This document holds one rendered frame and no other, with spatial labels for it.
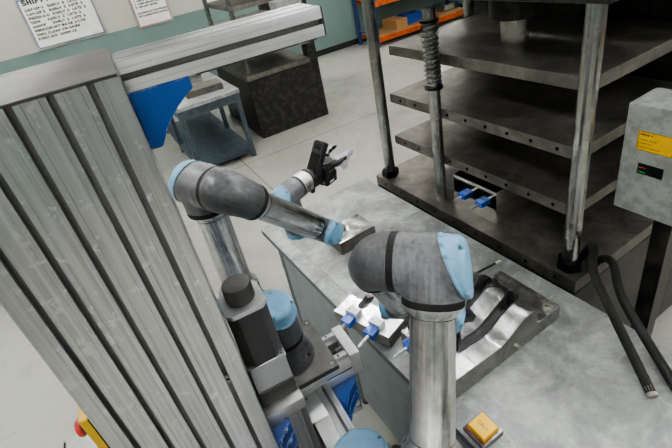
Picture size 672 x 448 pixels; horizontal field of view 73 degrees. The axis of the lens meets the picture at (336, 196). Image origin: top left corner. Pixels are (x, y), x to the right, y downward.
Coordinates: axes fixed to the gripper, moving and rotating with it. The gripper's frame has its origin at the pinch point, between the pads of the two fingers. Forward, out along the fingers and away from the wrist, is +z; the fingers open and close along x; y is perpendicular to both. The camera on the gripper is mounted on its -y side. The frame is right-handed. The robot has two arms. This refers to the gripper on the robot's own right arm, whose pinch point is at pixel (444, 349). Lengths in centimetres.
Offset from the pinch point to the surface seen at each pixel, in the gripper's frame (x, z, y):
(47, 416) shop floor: -157, 138, 136
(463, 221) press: -57, 14, -71
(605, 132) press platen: -16, -46, -89
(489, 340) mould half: 3.9, 2.7, -17.1
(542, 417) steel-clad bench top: 28.9, 8.3, -13.2
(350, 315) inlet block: -37.1, 13.8, 9.7
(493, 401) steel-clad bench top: 16.8, 10.9, -6.7
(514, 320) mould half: 5.3, -2.8, -26.0
